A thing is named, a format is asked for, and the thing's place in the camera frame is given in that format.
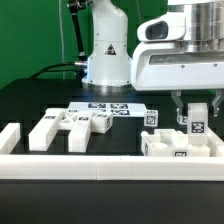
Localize white chair seat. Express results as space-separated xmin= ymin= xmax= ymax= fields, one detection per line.
xmin=141 ymin=129 xmax=212 ymax=157

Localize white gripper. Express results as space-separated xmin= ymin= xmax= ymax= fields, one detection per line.
xmin=131 ymin=42 xmax=224 ymax=116

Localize white left fence rail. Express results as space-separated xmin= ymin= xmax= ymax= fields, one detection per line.
xmin=0 ymin=123 xmax=21 ymax=155

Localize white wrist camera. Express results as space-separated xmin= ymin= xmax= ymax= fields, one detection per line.
xmin=137 ymin=12 xmax=186 ymax=42

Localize white fence rail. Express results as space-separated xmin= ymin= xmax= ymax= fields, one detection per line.
xmin=208 ymin=130 xmax=224 ymax=157
xmin=0 ymin=123 xmax=21 ymax=155
xmin=0 ymin=155 xmax=224 ymax=181

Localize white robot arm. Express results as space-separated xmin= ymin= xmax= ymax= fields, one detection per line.
xmin=84 ymin=0 xmax=224 ymax=114

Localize black cable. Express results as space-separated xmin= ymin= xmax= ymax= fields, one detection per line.
xmin=29 ymin=61 xmax=88 ymax=80

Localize white tag sheet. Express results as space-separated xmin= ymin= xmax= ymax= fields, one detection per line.
xmin=68 ymin=102 xmax=146 ymax=117

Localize white chair back frame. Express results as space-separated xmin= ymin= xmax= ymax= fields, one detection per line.
xmin=28 ymin=108 xmax=93 ymax=153

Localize tagged white cube right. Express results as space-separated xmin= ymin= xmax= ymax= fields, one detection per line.
xmin=177 ymin=115 xmax=188 ymax=125

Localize black camera stand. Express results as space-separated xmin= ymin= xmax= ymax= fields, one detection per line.
xmin=67 ymin=0 xmax=88 ymax=61

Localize tagged white cube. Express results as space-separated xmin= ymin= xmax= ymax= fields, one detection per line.
xmin=177 ymin=115 xmax=188 ymax=125
xmin=144 ymin=110 xmax=159 ymax=127

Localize tagged white cube left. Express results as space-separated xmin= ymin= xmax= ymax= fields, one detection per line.
xmin=144 ymin=110 xmax=159 ymax=127

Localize white front fence rail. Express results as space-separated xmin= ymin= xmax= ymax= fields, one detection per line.
xmin=0 ymin=155 xmax=224 ymax=181

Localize white right fence rail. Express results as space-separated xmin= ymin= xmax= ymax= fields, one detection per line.
xmin=208 ymin=130 xmax=224 ymax=157

